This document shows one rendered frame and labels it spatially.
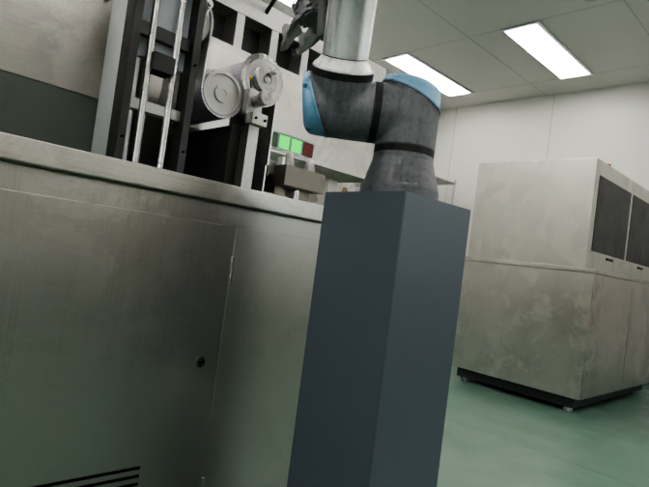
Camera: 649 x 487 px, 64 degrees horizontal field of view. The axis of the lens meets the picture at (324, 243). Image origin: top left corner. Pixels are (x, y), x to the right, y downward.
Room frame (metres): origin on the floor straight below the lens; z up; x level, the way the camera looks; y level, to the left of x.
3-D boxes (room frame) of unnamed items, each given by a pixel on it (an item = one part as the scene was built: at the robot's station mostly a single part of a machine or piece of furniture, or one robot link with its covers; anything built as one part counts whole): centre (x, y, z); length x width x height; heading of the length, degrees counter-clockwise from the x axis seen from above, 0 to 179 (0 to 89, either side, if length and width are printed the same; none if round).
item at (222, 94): (1.48, 0.41, 1.18); 0.26 x 0.12 x 0.12; 44
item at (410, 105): (1.00, -0.12, 1.07); 0.13 x 0.12 x 0.14; 92
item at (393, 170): (1.00, -0.13, 0.95); 0.15 x 0.15 x 0.10
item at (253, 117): (1.42, 0.24, 1.05); 0.06 x 0.05 x 0.31; 44
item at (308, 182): (1.71, 0.22, 1.00); 0.40 x 0.16 x 0.06; 44
